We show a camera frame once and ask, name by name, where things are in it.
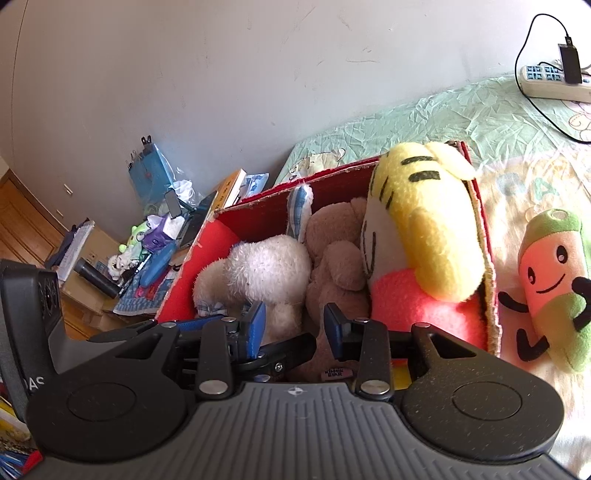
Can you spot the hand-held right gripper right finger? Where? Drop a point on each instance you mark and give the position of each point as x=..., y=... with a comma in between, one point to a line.
x=331, y=330

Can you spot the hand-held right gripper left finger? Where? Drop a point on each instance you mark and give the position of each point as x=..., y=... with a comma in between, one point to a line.
x=256, y=330

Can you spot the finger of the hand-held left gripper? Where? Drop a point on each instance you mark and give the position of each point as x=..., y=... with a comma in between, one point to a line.
x=198, y=324
x=291, y=350

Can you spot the white fluffy plush with bow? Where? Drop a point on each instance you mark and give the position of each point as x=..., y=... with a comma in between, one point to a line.
x=263, y=267

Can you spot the dusty brown plush bear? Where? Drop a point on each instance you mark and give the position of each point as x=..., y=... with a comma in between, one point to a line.
x=337, y=258

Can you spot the red cardboard box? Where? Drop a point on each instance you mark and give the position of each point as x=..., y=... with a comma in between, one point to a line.
x=258, y=212

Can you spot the yellow and red plush toy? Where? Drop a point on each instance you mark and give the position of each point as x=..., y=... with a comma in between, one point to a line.
x=429, y=230

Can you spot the blue patterned cloth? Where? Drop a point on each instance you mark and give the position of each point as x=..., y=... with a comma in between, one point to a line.
x=138, y=297

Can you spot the blue pencil case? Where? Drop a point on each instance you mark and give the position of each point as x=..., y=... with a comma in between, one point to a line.
x=159, y=265

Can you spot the black cylinder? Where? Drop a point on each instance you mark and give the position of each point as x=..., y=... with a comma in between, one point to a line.
x=97, y=278

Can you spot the white notebook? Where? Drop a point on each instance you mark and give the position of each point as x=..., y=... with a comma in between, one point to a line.
x=69, y=249

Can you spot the wooden cabinet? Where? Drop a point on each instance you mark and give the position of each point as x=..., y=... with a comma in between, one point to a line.
x=25, y=217

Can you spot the small white plush figure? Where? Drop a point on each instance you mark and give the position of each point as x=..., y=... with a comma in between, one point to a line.
x=120, y=265

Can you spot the purple tissue pack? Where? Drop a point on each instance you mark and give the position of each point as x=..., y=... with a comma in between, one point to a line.
x=165, y=228

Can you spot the dark tablet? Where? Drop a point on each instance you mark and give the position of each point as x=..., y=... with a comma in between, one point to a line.
x=197, y=221

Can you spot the small green toy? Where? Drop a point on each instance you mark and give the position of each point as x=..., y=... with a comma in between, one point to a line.
x=135, y=235

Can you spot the black phone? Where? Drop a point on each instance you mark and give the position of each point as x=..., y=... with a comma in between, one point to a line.
x=172, y=203

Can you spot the white plastic bag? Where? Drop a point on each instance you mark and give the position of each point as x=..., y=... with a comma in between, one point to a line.
x=183, y=188

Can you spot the yellow book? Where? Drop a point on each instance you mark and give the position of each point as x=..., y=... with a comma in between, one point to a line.
x=228, y=187

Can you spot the blue and white packet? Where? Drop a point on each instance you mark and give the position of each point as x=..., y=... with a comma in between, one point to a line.
x=255, y=184

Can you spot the blue bag with clips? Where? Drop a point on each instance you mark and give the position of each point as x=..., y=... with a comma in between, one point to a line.
x=152, y=168

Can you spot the green and orange plush toy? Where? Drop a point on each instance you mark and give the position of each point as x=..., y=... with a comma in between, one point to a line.
x=554, y=286

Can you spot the white power strip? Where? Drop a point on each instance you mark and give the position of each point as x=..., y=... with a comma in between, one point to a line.
x=549, y=85

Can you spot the black charger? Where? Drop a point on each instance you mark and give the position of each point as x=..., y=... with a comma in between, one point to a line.
x=571, y=62

